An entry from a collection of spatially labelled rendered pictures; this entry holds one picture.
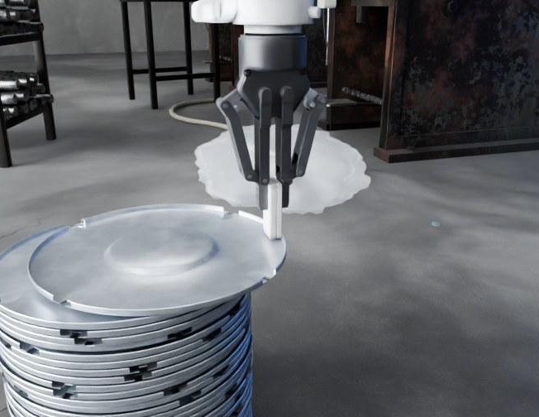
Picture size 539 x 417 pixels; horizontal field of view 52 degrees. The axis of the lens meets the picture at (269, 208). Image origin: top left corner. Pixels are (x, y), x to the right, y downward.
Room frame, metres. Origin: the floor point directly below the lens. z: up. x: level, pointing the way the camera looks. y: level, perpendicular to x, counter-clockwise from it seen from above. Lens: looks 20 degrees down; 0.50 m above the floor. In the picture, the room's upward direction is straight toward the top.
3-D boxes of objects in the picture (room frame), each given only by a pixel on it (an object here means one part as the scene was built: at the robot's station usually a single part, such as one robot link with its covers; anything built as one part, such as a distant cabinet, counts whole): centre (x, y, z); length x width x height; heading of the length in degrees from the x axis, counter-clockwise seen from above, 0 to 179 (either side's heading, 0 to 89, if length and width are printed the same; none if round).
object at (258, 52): (0.63, 0.00, 0.43); 0.08 x 0.07 x 0.09; 107
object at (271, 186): (0.63, 0.00, 0.27); 0.03 x 0.01 x 0.07; 17
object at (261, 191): (0.62, 0.02, 0.30); 0.03 x 0.01 x 0.05; 107
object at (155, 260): (0.59, 0.12, 0.24); 0.29 x 0.29 x 0.01
